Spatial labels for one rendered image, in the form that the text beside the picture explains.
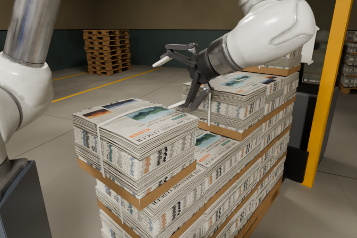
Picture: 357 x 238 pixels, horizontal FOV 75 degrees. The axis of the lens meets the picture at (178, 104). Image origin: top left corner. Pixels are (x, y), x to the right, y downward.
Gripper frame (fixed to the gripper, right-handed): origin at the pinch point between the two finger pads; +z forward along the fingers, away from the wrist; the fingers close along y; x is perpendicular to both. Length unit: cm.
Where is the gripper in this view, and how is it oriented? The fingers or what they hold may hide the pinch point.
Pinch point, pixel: (166, 85)
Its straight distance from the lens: 71.4
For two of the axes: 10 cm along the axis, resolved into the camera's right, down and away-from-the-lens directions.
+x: 6.6, -2.3, 7.1
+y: 3.4, 9.4, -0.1
